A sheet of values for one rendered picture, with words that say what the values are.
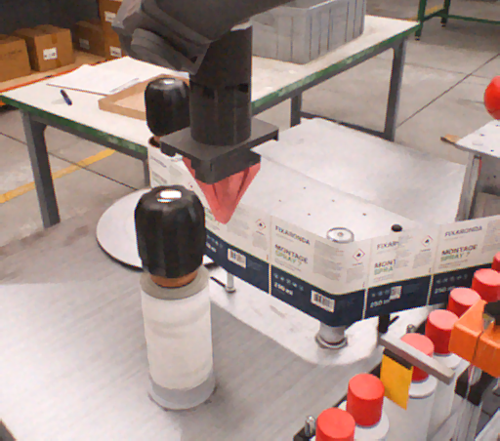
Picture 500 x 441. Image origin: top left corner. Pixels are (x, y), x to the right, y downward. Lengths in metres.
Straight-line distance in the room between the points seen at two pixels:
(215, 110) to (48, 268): 0.65
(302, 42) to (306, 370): 1.72
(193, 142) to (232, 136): 0.04
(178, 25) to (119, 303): 0.65
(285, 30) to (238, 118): 1.91
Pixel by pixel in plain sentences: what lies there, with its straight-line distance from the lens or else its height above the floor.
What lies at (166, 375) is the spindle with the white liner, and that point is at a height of 0.94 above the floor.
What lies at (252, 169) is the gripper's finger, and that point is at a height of 1.25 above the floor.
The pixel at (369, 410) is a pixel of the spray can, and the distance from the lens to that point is 0.58.
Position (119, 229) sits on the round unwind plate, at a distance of 1.16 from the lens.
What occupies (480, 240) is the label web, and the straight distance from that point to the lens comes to 0.93.
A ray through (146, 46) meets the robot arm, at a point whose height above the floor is 1.39.
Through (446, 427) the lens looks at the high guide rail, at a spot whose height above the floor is 0.96.
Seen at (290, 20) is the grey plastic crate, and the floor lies 0.97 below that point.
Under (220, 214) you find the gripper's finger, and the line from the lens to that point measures 0.60.
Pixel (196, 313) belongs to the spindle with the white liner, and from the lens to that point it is 0.73.
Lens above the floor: 1.50
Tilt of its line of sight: 29 degrees down
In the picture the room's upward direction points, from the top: straight up
